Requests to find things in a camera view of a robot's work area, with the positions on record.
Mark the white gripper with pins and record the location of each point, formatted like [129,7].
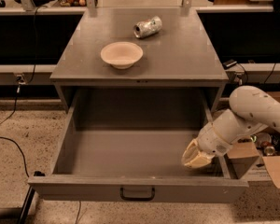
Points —
[211,142]

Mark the grey top drawer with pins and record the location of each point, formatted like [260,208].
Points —
[126,145]

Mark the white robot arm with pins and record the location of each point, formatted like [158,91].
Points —
[229,120]

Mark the grey metal drawer cabinet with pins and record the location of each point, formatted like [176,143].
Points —
[179,55]

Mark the brown cardboard box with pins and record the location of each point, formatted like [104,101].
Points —
[270,162]

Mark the cans in cardboard box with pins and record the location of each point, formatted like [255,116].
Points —
[268,144]

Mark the small black device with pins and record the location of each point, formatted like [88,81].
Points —
[228,64]

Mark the white paper bowl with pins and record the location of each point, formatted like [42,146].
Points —
[121,55]

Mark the crushed silver soda can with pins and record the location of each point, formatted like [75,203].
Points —
[147,28]

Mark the black metal stand leg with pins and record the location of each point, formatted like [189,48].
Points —
[26,206]

